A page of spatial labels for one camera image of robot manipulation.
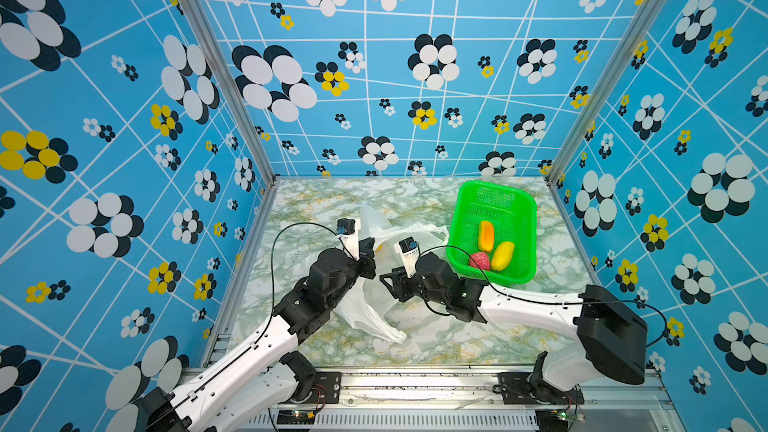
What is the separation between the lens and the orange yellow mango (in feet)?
3.05

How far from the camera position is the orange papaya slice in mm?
978

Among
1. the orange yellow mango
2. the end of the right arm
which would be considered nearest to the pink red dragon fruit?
the orange yellow mango

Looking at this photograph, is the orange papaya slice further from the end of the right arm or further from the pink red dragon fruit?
the end of the right arm

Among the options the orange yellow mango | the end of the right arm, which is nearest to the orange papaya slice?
the orange yellow mango

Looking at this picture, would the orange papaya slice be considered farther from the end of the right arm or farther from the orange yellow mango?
the end of the right arm

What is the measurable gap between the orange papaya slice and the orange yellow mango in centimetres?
3

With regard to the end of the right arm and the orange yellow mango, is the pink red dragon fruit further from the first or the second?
the end of the right arm
